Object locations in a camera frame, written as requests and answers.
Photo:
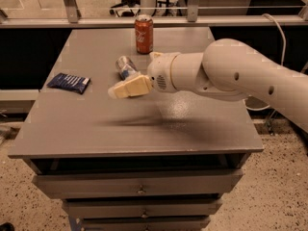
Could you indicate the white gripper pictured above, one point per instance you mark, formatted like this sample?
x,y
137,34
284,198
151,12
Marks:
x,y
160,71

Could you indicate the orange soda can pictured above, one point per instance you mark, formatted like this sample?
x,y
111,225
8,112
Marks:
x,y
144,33

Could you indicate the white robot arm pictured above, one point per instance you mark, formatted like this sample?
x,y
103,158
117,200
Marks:
x,y
227,70

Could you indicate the black office chair base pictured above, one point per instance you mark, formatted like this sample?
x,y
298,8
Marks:
x,y
134,7

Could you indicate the metal railing frame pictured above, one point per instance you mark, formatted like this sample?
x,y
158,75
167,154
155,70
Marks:
x,y
95,13

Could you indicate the grey drawer cabinet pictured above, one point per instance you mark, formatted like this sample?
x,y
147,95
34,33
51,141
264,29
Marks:
x,y
155,163

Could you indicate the blue snack packet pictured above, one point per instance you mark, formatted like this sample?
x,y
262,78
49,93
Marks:
x,y
69,82

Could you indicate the silver blue redbull can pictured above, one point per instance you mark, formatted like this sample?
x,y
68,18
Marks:
x,y
125,67

